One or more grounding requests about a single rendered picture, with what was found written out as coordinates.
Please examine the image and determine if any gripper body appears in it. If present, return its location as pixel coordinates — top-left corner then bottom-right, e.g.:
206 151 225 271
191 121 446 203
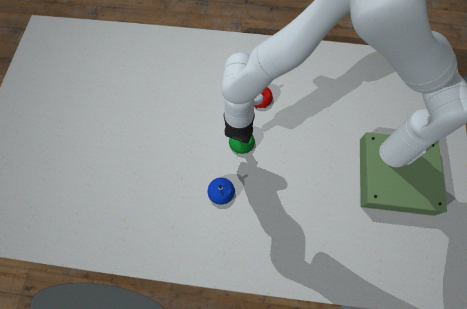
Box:
224 94 263 143

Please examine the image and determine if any green bell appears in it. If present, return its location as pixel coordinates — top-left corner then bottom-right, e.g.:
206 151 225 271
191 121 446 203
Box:
229 135 255 154

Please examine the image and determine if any red service bell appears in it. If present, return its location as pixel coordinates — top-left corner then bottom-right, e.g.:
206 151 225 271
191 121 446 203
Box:
254 87 273 108

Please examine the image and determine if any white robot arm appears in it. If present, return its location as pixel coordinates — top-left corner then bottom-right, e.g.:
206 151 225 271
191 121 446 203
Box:
221 0 467 167

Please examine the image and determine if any blue bell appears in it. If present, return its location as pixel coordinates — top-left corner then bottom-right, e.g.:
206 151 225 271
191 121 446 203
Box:
208 178 235 205

